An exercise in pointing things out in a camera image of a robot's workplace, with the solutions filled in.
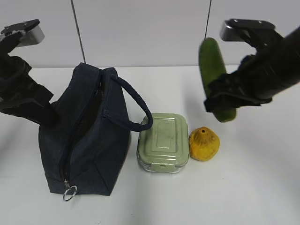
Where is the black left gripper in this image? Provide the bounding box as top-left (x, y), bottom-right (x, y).
top-left (0, 32), bottom-right (59, 126)

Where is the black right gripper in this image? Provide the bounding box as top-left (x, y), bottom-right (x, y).
top-left (204, 28), bottom-right (300, 113)

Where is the green toy cucumber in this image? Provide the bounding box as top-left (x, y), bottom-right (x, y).
top-left (199, 37), bottom-right (237, 123)

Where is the dark navy fabric lunch bag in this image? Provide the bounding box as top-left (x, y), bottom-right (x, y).
top-left (38, 63), bottom-right (153, 195)

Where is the green lidded lunch box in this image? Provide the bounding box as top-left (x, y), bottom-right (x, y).
top-left (136, 112), bottom-right (189, 173)

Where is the silver zipper pull ring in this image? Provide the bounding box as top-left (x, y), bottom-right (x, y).
top-left (63, 179), bottom-right (78, 202)

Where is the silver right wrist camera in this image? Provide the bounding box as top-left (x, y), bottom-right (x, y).
top-left (220, 19), bottom-right (276, 42)

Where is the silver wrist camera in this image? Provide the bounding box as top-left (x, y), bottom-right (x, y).
top-left (0, 19), bottom-right (45, 49)
top-left (220, 19), bottom-right (276, 42)

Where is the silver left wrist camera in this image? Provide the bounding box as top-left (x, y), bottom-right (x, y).
top-left (0, 19), bottom-right (45, 49)

